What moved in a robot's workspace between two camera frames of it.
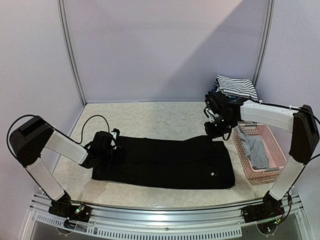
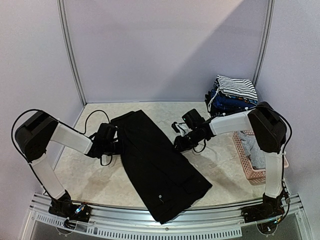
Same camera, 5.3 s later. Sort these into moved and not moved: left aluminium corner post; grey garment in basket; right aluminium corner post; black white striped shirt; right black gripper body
Moved: right black gripper body
Not moved: right aluminium corner post; grey garment in basket; left aluminium corner post; black white striped shirt
